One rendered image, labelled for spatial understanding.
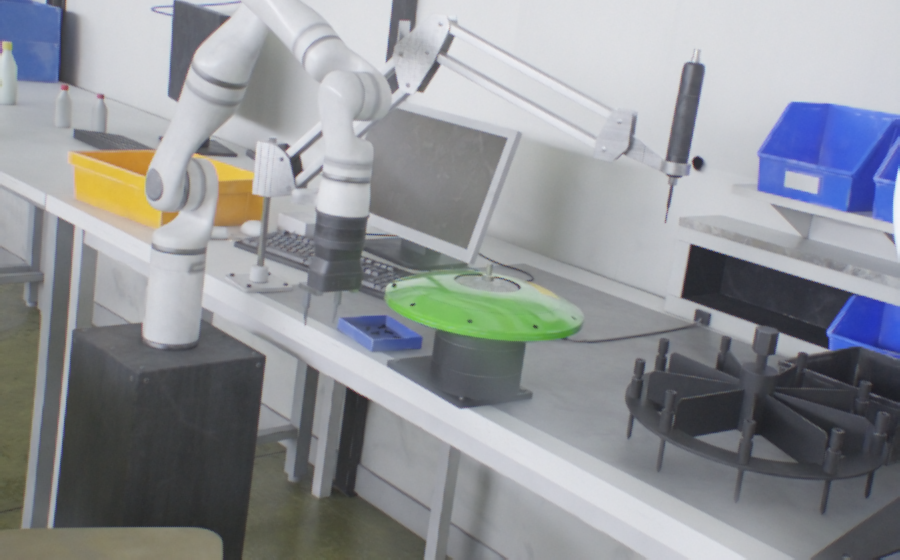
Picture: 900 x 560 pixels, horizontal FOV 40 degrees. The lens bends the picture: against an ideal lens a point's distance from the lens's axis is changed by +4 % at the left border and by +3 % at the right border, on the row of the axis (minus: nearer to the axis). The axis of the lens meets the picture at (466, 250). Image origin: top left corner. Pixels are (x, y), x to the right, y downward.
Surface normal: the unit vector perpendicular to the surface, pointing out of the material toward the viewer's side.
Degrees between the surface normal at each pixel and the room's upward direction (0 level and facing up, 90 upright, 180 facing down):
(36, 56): 90
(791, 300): 90
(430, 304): 24
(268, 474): 0
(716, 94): 90
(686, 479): 0
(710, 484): 0
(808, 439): 92
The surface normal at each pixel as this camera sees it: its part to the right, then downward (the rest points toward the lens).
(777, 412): -0.91, 0.00
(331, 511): 0.14, -0.97
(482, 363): 0.09, 0.23
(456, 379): -0.39, 0.15
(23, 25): 0.67, 0.25
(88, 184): -0.66, 0.15
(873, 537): -0.09, -0.90
